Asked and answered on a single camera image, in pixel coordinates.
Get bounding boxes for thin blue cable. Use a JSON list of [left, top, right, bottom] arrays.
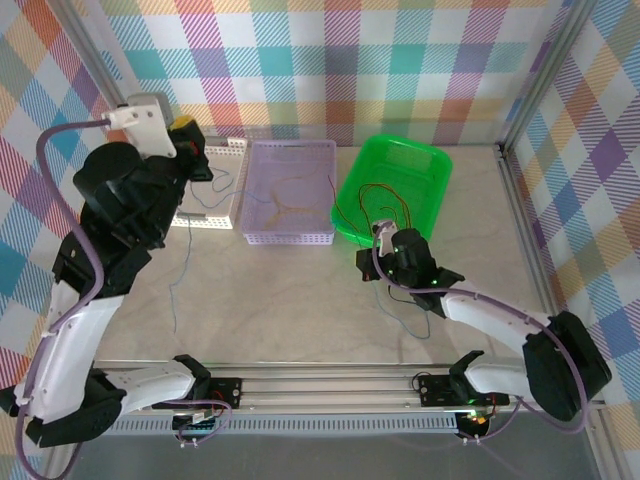
[[188, 167, 269, 209], [374, 292, 436, 340], [168, 219, 194, 335]]

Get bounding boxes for thin red cable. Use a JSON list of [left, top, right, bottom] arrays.
[[326, 173, 361, 239], [357, 182, 416, 232]]

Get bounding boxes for green plastic mesh basket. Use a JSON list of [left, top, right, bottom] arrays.
[[329, 133, 454, 247]]

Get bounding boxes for white perforated plastic basket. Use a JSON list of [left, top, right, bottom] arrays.
[[169, 135, 250, 231]]

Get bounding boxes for purple perforated plastic basket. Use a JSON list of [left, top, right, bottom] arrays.
[[241, 139, 337, 247]]

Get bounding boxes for controller board with orange part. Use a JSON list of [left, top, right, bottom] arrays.
[[455, 408, 496, 436]]

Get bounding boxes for green controller circuit board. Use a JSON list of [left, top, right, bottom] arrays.
[[172, 408, 224, 437]]

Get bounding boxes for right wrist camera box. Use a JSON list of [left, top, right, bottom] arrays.
[[372, 218, 400, 259]]

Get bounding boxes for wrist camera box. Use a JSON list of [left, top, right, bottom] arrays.
[[102, 93, 179, 159], [372, 218, 400, 259]]

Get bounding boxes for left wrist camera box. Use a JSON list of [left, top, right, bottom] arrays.
[[102, 93, 179, 159]]

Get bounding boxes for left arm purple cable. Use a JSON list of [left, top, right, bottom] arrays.
[[14, 119, 234, 480]]

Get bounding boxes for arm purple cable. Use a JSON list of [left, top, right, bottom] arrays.
[[372, 223, 590, 445], [14, 119, 234, 480]]

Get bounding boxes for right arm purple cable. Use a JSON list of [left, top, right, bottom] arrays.
[[372, 223, 590, 445]]

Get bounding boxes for aluminium side rail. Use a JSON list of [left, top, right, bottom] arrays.
[[497, 144, 576, 369]]

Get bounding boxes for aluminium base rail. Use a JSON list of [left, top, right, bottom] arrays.
[[54, 367, 609, 416]]

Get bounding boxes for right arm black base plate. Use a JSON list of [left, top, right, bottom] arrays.
[[417, 374, 511, 407]]

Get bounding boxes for aluminium frame post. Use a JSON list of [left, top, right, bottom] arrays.
[[498, 0, 599, 154], [58, 0, 131, 109]]

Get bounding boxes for grey slotted cable duct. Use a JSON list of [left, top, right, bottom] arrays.
[[79, 417, 460, 435]]

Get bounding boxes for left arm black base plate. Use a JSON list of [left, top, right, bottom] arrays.
[[149, 377, 244, 411]]

